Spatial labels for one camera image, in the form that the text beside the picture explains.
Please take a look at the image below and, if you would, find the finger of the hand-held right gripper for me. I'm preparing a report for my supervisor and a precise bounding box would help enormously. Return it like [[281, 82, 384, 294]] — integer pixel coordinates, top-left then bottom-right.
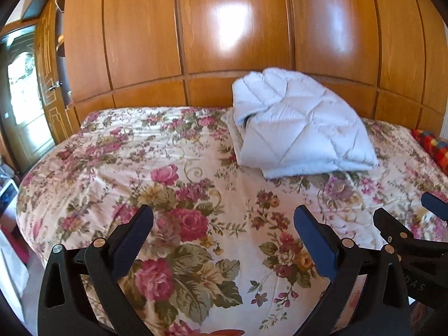
[[372, 208, 419, 251], [421, 192, 448, 223]]

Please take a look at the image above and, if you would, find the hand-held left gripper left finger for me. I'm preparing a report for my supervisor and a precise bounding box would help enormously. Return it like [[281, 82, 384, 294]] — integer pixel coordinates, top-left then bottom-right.
[[37, 204, 155, 336]]

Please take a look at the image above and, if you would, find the carved wooden door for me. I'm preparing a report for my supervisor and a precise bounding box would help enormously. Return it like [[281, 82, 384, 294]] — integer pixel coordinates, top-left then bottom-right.
[[34, 0, 80, 145]]

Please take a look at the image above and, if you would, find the colourful checked pillow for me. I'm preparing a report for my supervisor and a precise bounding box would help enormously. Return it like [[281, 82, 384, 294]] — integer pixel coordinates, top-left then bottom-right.
[[411, 129, 448, 177]]

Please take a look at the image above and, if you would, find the white quilt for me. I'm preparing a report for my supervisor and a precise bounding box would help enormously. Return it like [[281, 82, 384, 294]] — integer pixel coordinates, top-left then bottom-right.
[[226, 66, 381, 179]]

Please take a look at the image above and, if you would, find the pink cloth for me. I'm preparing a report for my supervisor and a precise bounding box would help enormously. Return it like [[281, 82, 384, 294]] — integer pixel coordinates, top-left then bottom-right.
[[0, 222, 29, 265]]

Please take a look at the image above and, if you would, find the glass panel door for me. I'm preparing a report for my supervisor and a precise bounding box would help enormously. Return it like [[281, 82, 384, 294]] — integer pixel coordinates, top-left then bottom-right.
[[0, 24, 48, 177]]

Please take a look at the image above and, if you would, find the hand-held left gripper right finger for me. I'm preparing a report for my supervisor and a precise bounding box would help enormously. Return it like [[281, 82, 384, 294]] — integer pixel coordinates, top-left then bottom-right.
[[293, 204, 412, 336]]

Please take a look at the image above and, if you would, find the wooden headboard wall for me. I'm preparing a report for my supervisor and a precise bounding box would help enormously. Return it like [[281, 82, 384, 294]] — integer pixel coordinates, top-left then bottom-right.
[[62, 0, 448, 134]]

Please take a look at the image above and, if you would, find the floral bedspread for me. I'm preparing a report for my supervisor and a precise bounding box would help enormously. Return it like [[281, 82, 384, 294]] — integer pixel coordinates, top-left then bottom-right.
[[16, 107, 448, 336]]

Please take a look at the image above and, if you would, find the white box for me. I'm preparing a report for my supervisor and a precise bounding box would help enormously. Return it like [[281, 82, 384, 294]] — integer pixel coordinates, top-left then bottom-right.
[[0, 178, 19, 225]]

